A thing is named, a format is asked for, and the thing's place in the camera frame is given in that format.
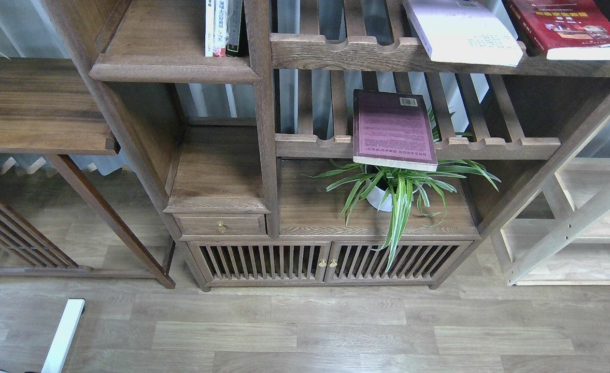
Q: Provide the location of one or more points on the dark book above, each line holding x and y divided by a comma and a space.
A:
237, 43

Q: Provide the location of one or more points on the white and red book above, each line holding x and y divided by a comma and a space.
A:
220, 32

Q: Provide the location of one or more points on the light wooden shelf unit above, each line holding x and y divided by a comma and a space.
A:
562, 235

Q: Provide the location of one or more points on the dark wooden bookshelf cabinet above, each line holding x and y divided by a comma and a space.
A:
244, 135

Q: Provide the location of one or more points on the white plant pot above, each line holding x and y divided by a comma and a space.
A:
378, 197

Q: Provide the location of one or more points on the right slatted cabinet door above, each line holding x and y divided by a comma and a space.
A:
415, 262

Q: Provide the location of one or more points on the slatted cabinet door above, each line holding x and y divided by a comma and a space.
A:
415, 262
261, 263

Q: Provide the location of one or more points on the green spider plant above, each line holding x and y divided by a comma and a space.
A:
410, 191

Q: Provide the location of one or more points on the purple book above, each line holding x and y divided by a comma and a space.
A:
392, 130

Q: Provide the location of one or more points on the left slatted cabinet door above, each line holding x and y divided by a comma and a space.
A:
261, 263

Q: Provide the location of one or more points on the small wooden drawer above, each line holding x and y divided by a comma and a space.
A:
221, 224

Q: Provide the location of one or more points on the white metal bar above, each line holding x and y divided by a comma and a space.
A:
64, 335

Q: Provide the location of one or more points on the dark wooden side table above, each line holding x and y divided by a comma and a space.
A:
45, 109

